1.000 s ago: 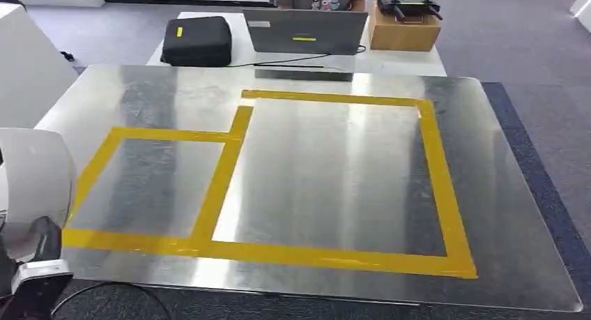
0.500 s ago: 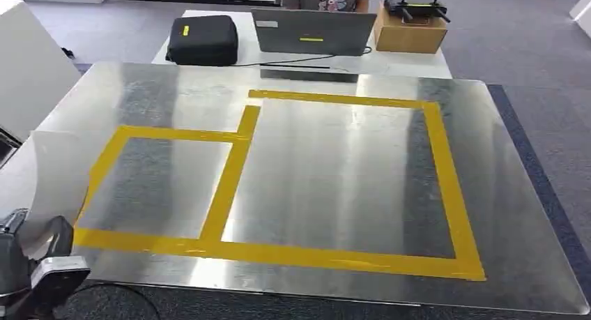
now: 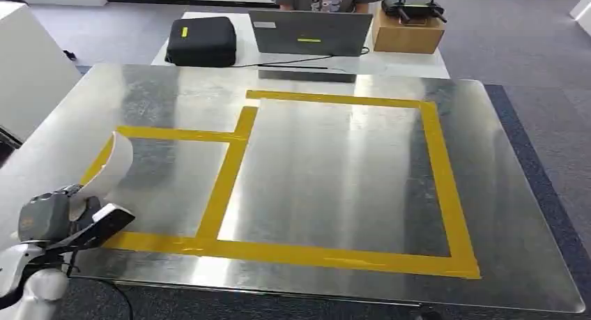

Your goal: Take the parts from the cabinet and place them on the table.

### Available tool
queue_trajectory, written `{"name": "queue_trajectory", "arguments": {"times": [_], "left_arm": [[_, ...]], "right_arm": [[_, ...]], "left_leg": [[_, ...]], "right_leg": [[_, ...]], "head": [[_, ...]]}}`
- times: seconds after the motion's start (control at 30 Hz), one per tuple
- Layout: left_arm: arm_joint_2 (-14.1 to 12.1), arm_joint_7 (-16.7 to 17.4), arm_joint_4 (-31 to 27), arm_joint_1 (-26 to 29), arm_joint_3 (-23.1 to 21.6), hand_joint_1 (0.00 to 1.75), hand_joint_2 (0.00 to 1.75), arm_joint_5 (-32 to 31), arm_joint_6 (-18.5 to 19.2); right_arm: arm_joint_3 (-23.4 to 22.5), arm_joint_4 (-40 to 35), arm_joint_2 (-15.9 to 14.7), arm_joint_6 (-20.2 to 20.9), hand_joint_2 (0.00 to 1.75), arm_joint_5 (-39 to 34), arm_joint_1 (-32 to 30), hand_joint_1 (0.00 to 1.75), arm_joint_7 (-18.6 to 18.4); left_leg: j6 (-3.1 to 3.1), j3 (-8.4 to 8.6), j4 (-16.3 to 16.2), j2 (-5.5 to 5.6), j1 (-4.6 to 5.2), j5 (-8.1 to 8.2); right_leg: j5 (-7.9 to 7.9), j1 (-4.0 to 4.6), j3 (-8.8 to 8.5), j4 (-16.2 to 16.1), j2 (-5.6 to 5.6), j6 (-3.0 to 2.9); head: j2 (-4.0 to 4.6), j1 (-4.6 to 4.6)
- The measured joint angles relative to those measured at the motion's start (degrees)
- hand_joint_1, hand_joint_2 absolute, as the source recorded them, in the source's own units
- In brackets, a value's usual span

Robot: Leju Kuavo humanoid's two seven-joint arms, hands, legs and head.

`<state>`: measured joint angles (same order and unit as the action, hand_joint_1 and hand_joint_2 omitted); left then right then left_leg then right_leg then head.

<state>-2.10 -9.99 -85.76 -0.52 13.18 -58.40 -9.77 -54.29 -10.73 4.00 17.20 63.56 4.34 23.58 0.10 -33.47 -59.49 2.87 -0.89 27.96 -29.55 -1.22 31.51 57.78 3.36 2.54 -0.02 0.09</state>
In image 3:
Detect white curved plastic part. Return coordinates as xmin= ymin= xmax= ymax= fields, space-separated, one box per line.
xmin=69 ymin=131 xmax=135 ymax=222

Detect brown cardboard box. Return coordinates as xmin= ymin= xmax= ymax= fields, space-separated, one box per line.
xmin=371 ymin=6 xmax=447 ymax=55

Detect black laptop cable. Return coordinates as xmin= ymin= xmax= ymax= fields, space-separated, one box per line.
xmin=231 ymin=46 xmax=371 ymax=70

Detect grey laptop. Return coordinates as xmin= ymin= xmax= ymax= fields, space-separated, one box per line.
xmin=248 ymin=9 xmax=374 ymax=58

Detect black zip case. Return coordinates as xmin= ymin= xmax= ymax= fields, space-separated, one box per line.
xmin=164 ymin=16 xmax=238 ymax=68

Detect white desk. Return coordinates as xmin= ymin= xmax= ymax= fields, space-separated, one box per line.
xmin=151 ymin=11 xmax=451 ymax=80

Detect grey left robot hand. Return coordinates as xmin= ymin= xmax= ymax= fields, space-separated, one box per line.
xmin=17 ymin=185 xmax=102 ymax=245

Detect white cabinet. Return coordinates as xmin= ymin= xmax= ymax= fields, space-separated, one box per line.
xmin=0 ymin=1 xmax=83 ymax=144

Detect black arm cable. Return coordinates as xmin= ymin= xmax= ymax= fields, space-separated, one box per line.
xmin=66 ymin=261 xmax=135 ymax=320

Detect yellow bench tape lines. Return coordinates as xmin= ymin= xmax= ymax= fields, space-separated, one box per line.
xmin=80 ymin=89 xmax=482 ymax=280

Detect black handheld controller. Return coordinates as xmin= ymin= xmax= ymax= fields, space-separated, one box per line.
xmin=381 ymin=0 xmax=448 ymax=24

